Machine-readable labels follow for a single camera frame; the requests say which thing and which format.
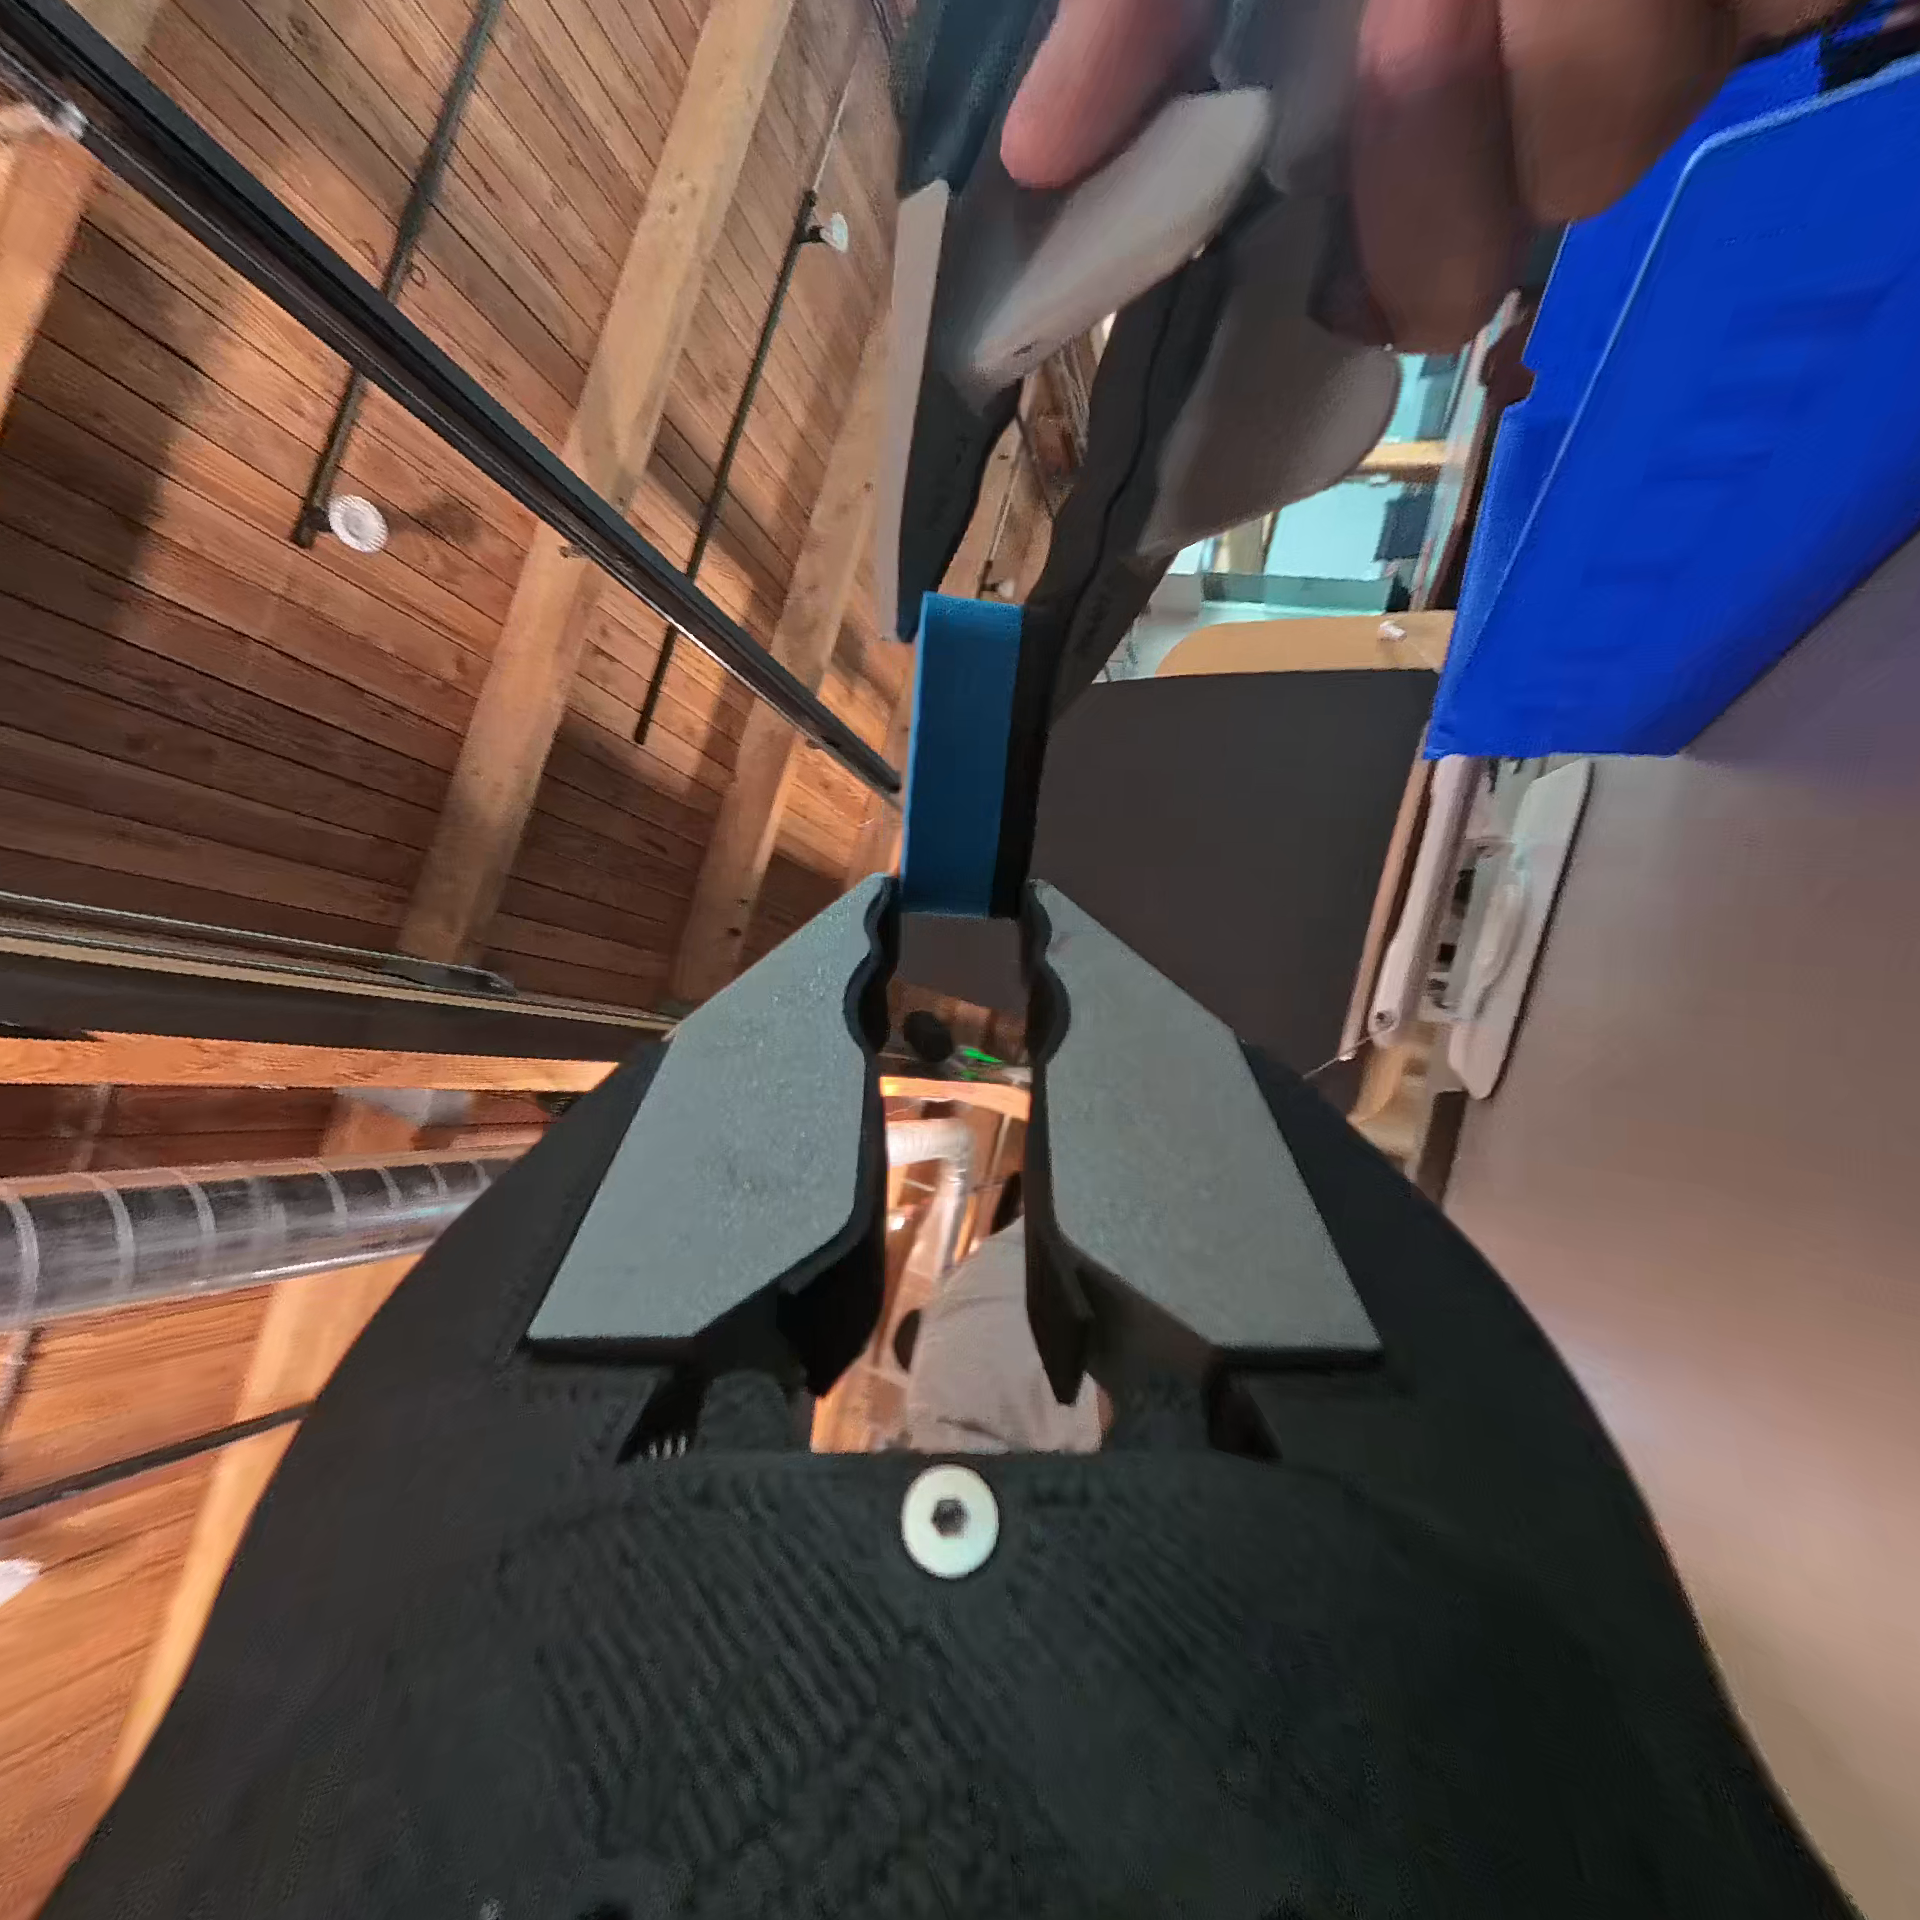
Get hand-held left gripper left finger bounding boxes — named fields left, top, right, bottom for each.
left=526, top=874, right=904, bottom=1402

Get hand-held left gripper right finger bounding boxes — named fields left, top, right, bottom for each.
left=1024, top=878, right=1385, bottom=1407

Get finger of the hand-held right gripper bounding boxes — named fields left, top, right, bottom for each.
left=1036, top=263, right=1404, bottom=722
left=874, top=175, right=1030, bottom=606

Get blue whiteboard eraser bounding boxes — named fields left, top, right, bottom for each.
left=896, top=590, right=1047, bottom=923

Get blue plastic bin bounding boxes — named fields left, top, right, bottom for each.
left=1422, top=0, right=1920, bottom=762

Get person's right hand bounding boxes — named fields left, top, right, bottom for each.
left=996, top=0, right=1854, bottom=354

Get black screen panel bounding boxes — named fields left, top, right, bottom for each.
left=1032, top=667, right=1443, bottom=1074

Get white screen stand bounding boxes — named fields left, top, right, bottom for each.
left=1352, top=755, right=1595, bottom=1103

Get dark steel beam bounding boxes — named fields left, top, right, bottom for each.
left=0, top=892, right=678, bottom=1059

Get black ceiling rail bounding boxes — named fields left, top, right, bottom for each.
left=0, top=0, right=904, bottom=798

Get silver ventilation duct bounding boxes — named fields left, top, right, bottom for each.
left=0, top=1152, right=519, bottom=1335

